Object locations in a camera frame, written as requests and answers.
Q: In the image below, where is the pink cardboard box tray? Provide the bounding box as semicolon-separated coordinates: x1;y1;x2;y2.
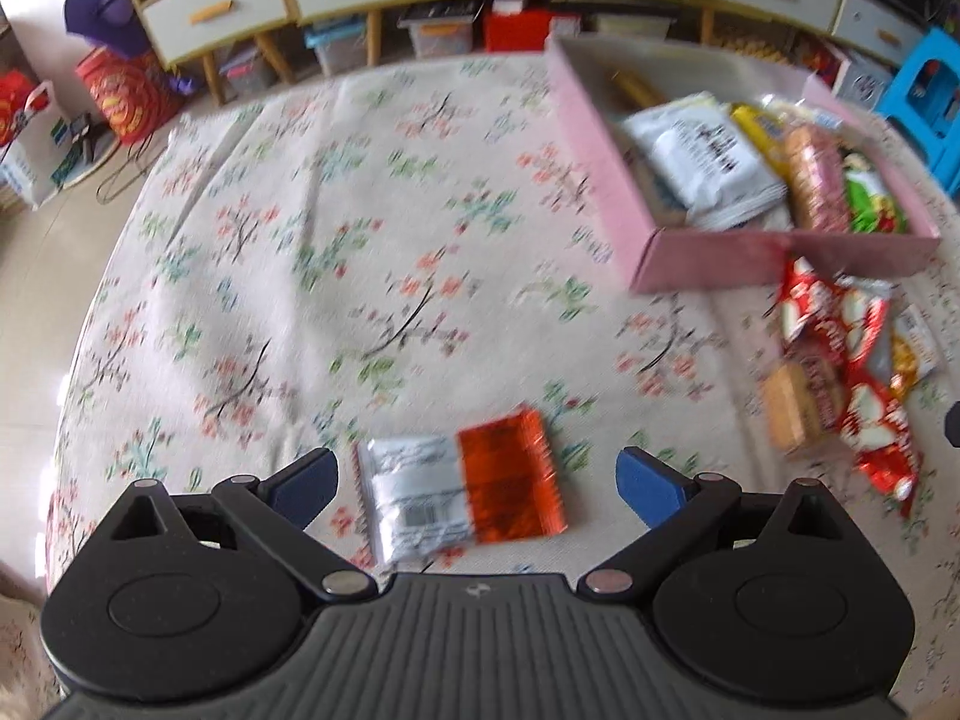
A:
545;34;940;294

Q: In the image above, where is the yellow snack packet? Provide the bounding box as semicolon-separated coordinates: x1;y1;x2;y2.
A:
729;103;789;179

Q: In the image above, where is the silver red foil packet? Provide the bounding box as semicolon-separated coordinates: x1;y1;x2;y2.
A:
355;406;568;564

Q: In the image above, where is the red round lantern bag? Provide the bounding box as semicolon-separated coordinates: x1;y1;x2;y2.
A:
75;47;184;146

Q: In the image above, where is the brown biscuit roll packet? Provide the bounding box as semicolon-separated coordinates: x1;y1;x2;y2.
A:
761;349;844;454

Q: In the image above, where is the pink sausage snack packet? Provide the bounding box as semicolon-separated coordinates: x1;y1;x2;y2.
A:
784;124;850;232

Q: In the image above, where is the white black lettered snack bag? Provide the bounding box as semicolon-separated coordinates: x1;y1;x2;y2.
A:
622;93;788;231

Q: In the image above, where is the clear plastic storage bin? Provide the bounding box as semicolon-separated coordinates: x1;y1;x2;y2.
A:
302;15;368;76

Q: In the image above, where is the blue plastic stool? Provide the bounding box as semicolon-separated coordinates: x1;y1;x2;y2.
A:
875;28;960;202

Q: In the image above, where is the green chips snack packet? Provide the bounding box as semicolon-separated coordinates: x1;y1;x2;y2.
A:
843;149;908;234

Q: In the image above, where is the red white snack packet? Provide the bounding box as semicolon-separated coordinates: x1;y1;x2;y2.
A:
778;255;893;385
839;371;923;517

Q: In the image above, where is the floral white tablecloth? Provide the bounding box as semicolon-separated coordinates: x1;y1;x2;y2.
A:
0;50;960;720

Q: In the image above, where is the red shoe box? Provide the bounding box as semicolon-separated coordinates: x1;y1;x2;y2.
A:
483;10;581;54

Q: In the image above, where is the small orange snack packet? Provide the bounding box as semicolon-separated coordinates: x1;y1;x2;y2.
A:
890;304;939;401

